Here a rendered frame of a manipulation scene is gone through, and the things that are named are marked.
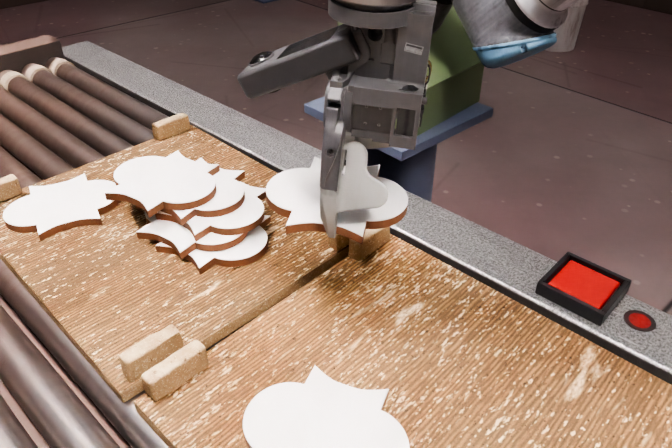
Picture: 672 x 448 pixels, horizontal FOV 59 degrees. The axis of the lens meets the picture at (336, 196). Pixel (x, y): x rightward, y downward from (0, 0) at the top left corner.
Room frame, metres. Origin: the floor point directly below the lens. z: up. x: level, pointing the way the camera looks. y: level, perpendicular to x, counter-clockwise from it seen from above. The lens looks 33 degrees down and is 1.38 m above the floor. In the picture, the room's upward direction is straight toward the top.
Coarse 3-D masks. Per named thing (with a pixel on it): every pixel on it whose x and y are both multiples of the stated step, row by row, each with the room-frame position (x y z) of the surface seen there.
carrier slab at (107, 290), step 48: (144, 144) 0.82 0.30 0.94; (192, 144) 0.82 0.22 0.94; (0, 240) 0.57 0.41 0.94; (48, 240) 0.57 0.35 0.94; (96, 240) 0.57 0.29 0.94; (144, 240) 0.57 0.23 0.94; (288, 240) 0.57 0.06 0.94; (48, 288) 0.49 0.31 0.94; (96, 288) 0.49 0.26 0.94; (144, 288) 0.49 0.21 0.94; (192, 288) 0.49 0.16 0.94; (240, 288) 0.49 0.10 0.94; (288, 288) 0.49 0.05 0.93; (96, 336) 0.42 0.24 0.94; (144, 336) 0.42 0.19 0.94; (192, 336) 0.42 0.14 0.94
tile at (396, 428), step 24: (288, 384) 0.35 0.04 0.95; (312, 384) 0.35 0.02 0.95; (336, 384) 0.35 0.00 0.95; (264, 408) 0.33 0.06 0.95; (288, 408) 0.33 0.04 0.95; (312, 408) 0.33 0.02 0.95; (336, 408) 0.33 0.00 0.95; (360, 408) 0.33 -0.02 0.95; (264, 432) 0.30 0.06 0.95; (288, 432) 0.30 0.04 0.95; (312, 432) 0.30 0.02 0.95; (336, 432) 0.30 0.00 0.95; (360, 432) 0.30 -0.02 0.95; (384, 432) 0.30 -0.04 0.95
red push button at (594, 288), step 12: (576, 264) 0.54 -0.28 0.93; (564, 276) 0.52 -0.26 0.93; (576, 276) 0.52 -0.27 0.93; (588, 276) 0.52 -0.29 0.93; (600, 276) 0.52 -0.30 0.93; (564, 288) 0.50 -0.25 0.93; (576, 288) 0.50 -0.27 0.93; (588, 288) 0.50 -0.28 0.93; (600, 288) 0.50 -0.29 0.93; (612, 288) 0.50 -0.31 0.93; (588, 300) 0.48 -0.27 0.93; (600, 300) 0.48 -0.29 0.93
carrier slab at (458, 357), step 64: (384, 256) 0.54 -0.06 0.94; (256, 320) 0.44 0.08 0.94; (320, 320) 0.44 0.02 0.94; (384, 320) 0.44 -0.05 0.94; (448, 320) 0.44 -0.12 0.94; (512, 320) 0.44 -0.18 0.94; (192, 384) 0.36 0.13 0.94; (256, 384) 0.36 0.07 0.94; (384, 384) 0.36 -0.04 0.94; (448, 384) 0.36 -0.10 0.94; (512, 384) 0.36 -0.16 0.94; (576, 384) 0.36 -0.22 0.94; (640, 384) 0.36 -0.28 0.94
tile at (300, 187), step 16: (320, 160) 0.56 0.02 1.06; (288, 176) 0.52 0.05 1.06; (304, 176) 0.53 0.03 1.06; (272, 192) 0.50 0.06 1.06; (288, 192) 0.50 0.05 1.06; (304, 192) 0.50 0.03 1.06; (400, 192) 0.50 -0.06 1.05; (272, 208) 0.48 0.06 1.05; (288, 208) 0.47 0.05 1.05; (304, 208) 0.47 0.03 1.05; (384, 208) 0.47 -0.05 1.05; (400, 208) 0.47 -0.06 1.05; (288, 224) 0.45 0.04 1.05; (304, 224) 0.45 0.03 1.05; (320, 224) 0.45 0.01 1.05; (352, 224) 0.45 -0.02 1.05; (368, 224) 0.45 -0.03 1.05; (384, 224) 0.46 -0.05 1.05
